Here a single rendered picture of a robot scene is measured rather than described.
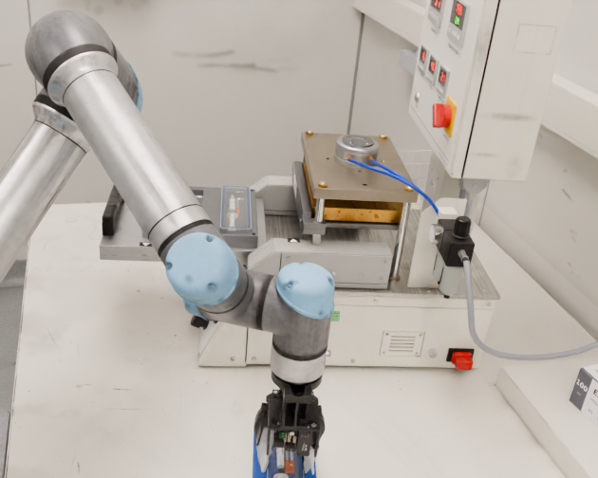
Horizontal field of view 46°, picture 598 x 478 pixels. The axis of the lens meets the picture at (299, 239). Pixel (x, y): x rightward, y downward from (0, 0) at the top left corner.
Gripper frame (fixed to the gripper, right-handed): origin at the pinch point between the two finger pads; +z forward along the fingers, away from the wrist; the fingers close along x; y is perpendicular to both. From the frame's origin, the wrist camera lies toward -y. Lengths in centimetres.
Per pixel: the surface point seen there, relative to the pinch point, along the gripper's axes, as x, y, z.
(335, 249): 7.5, -28.1, -22.1
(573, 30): 60, -77, -53
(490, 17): 26, -27, -63
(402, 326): 21.5, -26.5, -7.6
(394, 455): 18.2, -4.9, 2.8
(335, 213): 7.3, -32.7, -26.8
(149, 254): -25.0, -30.6, -17.5
